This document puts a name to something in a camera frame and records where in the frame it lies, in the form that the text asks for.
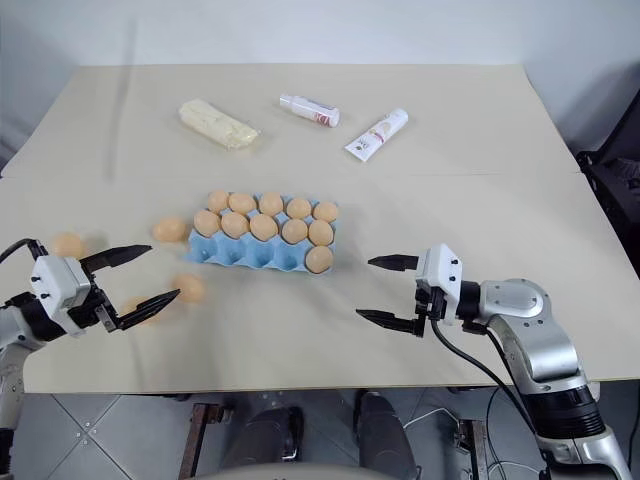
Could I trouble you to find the pale yellow wrapped bread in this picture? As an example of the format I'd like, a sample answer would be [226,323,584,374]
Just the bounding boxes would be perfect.
[177,98,263,150]

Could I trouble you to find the white spray bottle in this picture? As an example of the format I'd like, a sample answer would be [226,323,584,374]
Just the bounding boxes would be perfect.
[278,92,342,129]

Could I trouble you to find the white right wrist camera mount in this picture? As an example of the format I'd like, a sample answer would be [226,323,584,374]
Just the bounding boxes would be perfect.
[414,243,464,327]

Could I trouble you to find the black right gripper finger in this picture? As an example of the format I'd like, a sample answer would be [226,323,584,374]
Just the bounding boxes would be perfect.
[367,253,426,273]
[355,308,427,339]

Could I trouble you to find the white floor cable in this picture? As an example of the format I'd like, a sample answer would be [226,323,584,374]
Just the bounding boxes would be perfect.
[413,405,464,427]

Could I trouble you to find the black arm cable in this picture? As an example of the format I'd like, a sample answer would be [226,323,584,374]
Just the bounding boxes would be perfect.
[428,318,557,480]
[0,238,45,265]

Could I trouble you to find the rusty metal table bracket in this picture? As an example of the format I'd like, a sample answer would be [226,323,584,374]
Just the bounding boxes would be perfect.
[455,418,490,480]
[188,401,222,480]

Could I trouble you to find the blue egg tray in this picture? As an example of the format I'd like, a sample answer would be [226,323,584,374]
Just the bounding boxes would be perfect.
[181,193,342,276]

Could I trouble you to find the white cream tube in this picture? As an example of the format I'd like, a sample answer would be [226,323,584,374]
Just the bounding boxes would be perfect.
[343,107,410,164]

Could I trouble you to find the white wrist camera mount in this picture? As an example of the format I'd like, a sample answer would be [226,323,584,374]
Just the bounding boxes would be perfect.
[29,254,94,334]
[414,243,464,327]

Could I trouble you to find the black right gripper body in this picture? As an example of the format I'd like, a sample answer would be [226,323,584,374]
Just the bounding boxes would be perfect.
[412,279,447,338]

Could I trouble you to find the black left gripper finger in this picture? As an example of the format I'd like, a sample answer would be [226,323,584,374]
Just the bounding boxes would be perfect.
[114,288,183,332]
[78,243,154,276]

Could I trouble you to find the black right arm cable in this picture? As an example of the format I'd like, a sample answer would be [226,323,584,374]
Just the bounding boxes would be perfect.
[428,318,557,480]

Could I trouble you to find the brown egg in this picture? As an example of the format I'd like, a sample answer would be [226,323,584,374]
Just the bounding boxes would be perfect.
[258,192,285,218]
[248,214,280,241]
[171,272,206,304]
[285,197,313,220]
[152,216,188,244]
[120,295,165,327]
[192,209,222,236]
[220,212,251,239]
[52,232,84,259]
[228,192,257,215]
[312,201,341,224]
[307,220,335,247]
[280,218,310,246]
[206,190,232,214]
[304,245,334,274]

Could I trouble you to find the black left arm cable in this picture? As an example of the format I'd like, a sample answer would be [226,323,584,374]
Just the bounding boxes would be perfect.
[0,238,45,265]

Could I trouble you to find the black chair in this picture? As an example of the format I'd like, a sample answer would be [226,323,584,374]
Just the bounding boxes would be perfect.
[573,93,640,279]

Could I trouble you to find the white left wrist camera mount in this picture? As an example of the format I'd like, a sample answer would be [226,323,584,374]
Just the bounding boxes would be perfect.
[29,254,94,334]

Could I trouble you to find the dark rounded shape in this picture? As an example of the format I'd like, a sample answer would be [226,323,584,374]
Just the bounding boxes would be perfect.
[355,391,417,472]
[233,405,305,467]

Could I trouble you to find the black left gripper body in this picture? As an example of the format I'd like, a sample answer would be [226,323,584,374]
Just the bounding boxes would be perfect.
[66,271,124,335]

